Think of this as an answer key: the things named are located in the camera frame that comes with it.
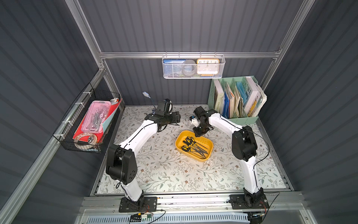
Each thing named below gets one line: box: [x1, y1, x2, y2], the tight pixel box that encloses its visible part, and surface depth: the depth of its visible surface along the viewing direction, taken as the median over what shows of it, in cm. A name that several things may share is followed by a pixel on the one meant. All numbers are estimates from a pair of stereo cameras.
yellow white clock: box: [196, 58, 221, 75], surface depth 90 cm
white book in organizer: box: [244, 76, 263, 117], surface depth 101 cm
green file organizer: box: [207, 75, 259, 124], surface depth 101 cm
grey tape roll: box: [181, 59, 197, 77], surface depth 90 cm
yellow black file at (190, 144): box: [182, 140, 208, 154], surface depth 97 cm
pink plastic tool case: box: [81, 100, 112, 134], surface depth 74 cm
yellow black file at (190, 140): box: [185, 136, 209, 150], surface depth 98 cm
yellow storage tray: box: [175, 130, 214, 162], surface depth 97 cm
